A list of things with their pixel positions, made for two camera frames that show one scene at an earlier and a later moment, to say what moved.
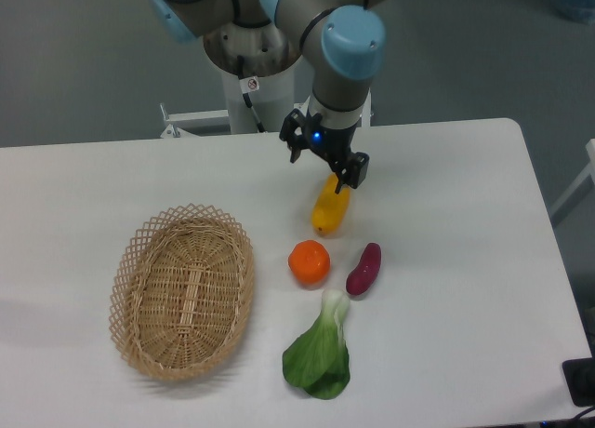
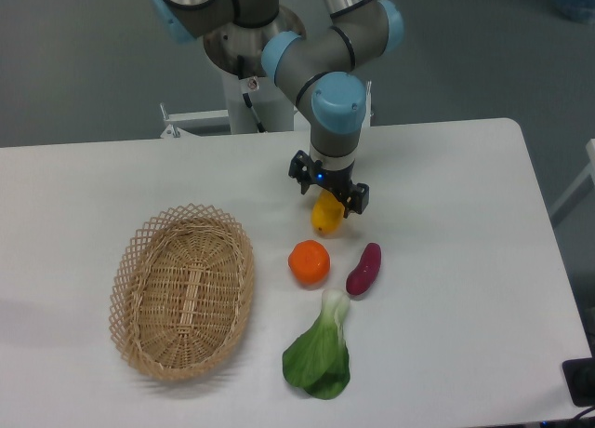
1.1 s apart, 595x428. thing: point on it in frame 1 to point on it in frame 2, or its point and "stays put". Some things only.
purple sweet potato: x=368 y=267 stays put
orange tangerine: x=310 y=262 stays put
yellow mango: x=330 y=207 stays put
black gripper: x=305 y=130 to x=306 y=171
